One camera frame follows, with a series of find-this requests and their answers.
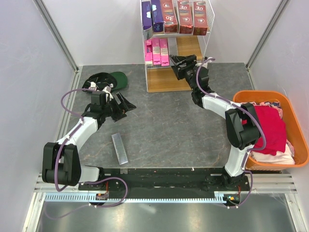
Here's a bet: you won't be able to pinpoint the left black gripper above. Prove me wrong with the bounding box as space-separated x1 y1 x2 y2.
102 92 136 122

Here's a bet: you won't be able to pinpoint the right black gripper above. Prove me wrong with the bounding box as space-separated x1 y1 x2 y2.
169 54 197 92

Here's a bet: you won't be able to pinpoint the pink toothpaste box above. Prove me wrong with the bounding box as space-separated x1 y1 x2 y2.
144 39 153 65
159 38 169 67
152 38 161 66

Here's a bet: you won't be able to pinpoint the red 3D toothpaste box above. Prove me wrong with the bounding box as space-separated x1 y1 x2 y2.
177 0 193 34
193 1 208 36

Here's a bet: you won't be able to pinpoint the red toothpaste box silver side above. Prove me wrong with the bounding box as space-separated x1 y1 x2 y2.
160 0 178 34

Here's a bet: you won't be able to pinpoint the purple toothpaste box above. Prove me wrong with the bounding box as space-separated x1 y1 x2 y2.
141 0 153 32

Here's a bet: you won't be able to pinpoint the silver R&O toothpaste box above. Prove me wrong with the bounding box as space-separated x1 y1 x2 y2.
151 0 164 33

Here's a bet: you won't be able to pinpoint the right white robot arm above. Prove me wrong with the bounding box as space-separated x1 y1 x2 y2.
169 55 266 190

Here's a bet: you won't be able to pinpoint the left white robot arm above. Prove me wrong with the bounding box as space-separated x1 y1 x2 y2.
42 91 136 191

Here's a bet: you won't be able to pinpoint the green black baseball cap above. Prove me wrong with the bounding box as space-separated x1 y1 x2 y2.
82 72 128 92

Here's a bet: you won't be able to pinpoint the red cloth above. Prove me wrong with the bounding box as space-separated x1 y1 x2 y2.
254 105 287 156

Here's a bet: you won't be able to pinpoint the orange plastic basket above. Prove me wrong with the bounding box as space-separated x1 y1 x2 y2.
233 90 309 171

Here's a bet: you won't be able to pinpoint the pink white clothes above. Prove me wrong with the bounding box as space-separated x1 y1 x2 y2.
250 101 295 165

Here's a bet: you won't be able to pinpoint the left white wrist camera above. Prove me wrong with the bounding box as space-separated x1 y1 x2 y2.
102 86 113 102

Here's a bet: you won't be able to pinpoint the white wire wooden shelf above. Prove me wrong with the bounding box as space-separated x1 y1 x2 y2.
144 0 215 93

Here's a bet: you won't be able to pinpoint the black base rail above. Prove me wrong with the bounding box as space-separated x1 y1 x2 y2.
78 168 250 198

